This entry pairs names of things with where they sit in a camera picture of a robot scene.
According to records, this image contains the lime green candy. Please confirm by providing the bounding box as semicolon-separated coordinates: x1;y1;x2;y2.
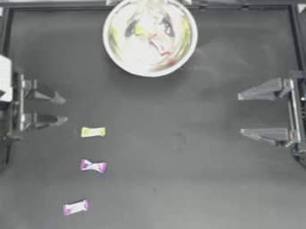
132;24;147;37
80;126;107;139

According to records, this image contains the red candy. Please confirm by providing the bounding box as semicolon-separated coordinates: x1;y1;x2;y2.
147;33;174;57

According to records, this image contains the steel bowl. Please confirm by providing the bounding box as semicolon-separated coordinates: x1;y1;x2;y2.
102;0;199;78

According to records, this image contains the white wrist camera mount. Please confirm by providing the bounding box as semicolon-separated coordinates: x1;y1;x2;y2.
0;55;13;102

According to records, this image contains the purple bow-shaped candy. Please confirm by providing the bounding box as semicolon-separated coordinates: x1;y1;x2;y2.
79;158;108;174

